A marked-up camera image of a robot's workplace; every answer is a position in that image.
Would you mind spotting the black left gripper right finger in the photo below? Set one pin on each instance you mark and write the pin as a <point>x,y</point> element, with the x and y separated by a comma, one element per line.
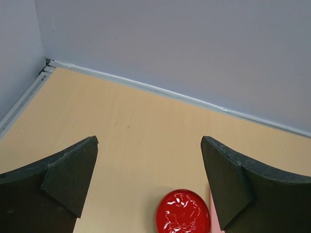
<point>252,197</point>

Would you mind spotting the pink plastic tray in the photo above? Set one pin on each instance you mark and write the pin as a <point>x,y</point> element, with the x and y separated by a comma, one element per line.
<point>215,227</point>

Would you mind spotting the red embossed tin lid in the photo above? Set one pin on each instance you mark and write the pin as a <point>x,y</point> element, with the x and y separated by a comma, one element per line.
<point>182,211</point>

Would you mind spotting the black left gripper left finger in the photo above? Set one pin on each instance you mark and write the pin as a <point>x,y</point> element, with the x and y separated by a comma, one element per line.
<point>48,196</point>

